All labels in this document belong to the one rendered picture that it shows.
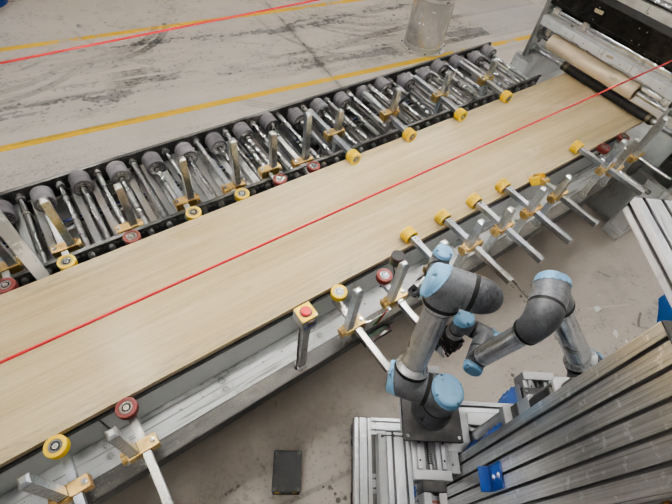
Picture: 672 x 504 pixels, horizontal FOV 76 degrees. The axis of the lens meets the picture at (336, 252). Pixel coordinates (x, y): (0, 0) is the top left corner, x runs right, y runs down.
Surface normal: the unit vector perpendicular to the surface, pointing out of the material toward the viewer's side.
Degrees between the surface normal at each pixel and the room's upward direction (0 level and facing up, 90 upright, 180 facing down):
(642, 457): 90
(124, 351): 0
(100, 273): 0
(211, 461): 0
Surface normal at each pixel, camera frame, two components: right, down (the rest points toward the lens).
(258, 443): 0.11, -0.59
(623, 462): -0.99, -0.08
